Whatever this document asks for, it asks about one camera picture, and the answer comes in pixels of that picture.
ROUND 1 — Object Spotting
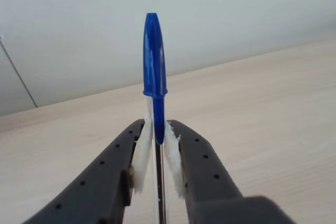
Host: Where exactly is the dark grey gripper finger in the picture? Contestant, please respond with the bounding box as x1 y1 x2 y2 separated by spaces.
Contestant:
164 119 299 224
20 112 154 224

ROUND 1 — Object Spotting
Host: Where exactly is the blue capped clear ballpoint pen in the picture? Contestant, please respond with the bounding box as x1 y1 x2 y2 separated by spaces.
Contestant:
142 12 169 224

